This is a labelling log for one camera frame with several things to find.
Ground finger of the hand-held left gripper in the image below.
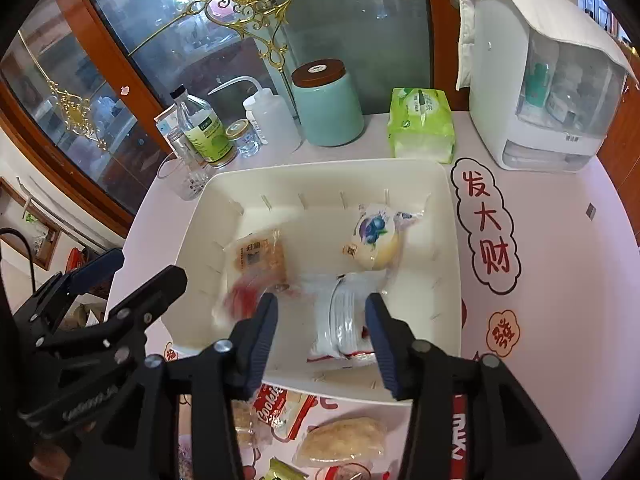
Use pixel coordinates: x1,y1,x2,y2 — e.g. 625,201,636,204
37,265,189,366
12,248,126,332

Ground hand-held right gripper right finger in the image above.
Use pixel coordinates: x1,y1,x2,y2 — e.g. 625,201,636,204
364,293,581,480

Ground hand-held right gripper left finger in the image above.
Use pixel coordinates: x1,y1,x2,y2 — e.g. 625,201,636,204
65,292,279,480

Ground white red striped packet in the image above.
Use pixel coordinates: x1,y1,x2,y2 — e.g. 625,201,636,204
306,272,383,367

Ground clear cracker packet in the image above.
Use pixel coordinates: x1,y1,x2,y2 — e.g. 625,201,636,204
212,227,292,323

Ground white plastic bin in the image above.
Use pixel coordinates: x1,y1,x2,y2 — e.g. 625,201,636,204
157,160,463,403

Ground red box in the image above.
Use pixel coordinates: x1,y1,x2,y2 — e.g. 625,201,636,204
67,247,101,273

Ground wooden framed picture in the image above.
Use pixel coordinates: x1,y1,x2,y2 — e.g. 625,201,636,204
0,177,63,271

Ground red cookie packet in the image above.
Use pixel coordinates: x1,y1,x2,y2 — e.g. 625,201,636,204
250,384,321,443

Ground small clear brown cookie packet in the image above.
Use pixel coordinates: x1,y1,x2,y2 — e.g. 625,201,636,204
231,400,273,448

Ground pale bread packet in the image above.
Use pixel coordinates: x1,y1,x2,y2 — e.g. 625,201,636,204
292,414,388,468

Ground blueberry print bun packet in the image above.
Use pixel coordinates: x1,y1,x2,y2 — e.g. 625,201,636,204
342,203,428,273

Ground clear glass cup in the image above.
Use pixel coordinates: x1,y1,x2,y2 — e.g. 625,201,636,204
157,152,211,201

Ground clear glass jar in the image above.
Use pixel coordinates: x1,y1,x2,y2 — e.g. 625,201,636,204
166,127,197,167

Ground small white blue box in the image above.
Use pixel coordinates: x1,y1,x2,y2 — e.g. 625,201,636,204
154,105,186,148

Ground wooden glass door gold ornament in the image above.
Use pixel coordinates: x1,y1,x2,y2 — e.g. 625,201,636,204
52,0,451,196
0,25,146,238

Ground glass bottle with green label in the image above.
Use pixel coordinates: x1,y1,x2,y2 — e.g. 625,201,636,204
170,86,238,168

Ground small jar with gold lid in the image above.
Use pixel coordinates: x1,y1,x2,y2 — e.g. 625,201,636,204
225,119,262,157

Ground white plastic wash bottle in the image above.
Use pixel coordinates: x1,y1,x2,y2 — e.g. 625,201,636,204
207,76,301,156

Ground green tissue pack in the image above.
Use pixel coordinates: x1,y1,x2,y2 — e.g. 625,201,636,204
387,87,457,163

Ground teal jar with brown lid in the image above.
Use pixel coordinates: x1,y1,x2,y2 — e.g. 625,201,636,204
291,59,365,147

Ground white storage organiser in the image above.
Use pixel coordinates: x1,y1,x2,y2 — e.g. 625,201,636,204
467,0,628,173

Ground wooden cabinets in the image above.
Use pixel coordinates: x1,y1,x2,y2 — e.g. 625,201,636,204
597,85,640,216

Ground teal bottle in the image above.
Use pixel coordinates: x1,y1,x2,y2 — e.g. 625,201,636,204
522,45,558,108

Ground clear white bottle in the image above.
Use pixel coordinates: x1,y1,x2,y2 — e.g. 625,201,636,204
545,60,601,121

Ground white cloth cover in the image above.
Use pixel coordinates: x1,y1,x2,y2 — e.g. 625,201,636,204
456,0,638,92

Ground black cable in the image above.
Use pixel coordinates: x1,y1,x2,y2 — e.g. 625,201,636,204
0,227,38,271

